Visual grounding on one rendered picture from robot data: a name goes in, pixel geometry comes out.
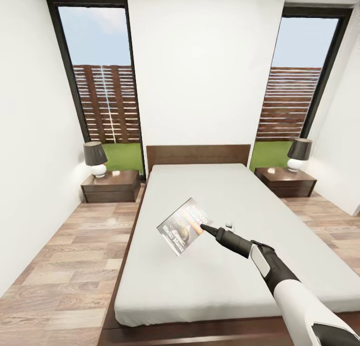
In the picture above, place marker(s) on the nightstand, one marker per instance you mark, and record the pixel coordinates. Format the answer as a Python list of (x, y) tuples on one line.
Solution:
[(285, 183), (116, 186)]

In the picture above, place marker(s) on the bed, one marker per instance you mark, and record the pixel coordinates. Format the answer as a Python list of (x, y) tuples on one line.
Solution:
[(210, 295)]

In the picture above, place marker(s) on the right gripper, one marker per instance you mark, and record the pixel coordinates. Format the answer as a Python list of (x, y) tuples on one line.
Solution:
[(226, 238)]

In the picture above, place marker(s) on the fixed window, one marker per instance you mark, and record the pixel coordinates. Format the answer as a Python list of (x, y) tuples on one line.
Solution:
[(95, 42), (307, 44)]

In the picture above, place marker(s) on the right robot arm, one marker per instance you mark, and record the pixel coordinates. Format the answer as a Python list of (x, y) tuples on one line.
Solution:
[(308, 321)]

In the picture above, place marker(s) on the hardback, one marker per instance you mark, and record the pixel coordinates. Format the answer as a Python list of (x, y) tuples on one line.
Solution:
[(182, 228)]

